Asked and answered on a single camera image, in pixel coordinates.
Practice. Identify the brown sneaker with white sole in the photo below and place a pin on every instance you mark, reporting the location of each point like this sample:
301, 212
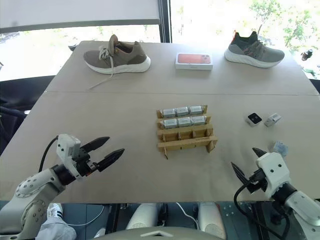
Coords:
120, 58

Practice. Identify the small pale blue object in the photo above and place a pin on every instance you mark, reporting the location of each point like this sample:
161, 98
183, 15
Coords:
280, 148

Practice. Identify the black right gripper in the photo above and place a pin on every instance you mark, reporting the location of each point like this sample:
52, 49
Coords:
257, 182

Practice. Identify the green tree outside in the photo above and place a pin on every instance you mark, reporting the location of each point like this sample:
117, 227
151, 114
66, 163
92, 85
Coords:
295, 25

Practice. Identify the white roller blind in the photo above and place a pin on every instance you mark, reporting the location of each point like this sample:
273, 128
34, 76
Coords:
75, 12

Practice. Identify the grey robot torso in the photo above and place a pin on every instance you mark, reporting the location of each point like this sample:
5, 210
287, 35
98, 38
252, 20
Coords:
160, 235

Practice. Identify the green and white object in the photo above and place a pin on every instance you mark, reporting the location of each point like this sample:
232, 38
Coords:
312, 71

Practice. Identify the small black white cube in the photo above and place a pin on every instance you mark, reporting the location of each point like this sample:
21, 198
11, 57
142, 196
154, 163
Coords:
254, 119

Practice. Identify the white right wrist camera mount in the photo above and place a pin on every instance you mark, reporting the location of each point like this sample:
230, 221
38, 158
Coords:
273, 170

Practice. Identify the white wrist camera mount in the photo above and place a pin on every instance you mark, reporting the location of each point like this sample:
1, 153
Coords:
273, 170
67, 147

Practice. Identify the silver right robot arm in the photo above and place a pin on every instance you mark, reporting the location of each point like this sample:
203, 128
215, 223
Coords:
302, 207

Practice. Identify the white robot leg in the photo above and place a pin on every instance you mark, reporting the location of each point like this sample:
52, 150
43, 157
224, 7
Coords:
143, 216
212, 220

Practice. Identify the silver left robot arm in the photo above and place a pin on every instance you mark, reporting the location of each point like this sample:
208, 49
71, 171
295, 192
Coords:
30, 197

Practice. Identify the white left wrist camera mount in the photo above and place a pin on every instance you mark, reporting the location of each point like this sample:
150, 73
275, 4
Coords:
67, 147

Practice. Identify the small dark cup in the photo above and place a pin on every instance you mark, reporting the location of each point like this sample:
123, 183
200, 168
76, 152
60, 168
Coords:
72, 48

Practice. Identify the wooden slotted rack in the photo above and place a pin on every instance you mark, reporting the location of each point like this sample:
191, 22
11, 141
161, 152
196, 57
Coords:
186, 143

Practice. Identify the grey trouser leg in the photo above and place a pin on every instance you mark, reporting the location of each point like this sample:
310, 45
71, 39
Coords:
57, 230

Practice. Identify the white right robot leg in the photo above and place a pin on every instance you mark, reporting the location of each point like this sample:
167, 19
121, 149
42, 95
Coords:
212, 220

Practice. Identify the white striped person's shoe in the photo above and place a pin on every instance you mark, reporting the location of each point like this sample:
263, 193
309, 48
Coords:
55, 211

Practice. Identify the small silver white block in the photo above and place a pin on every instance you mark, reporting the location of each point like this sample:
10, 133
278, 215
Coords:
272, 120

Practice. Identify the grey sneaker with orange laces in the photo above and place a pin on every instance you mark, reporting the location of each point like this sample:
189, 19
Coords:
252, 52

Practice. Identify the white phone box orange print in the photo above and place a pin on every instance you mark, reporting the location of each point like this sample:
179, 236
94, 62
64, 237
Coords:
193, 61

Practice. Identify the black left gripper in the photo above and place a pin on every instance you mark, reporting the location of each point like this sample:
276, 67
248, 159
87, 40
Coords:
83, 162

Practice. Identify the black window post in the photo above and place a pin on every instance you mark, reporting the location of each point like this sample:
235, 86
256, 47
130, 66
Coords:
165, 20

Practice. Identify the white left robot leg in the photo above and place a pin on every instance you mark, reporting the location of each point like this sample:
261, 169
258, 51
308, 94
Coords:
143, 216

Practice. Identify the black chair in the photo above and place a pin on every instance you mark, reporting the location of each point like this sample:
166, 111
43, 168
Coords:
15, 112

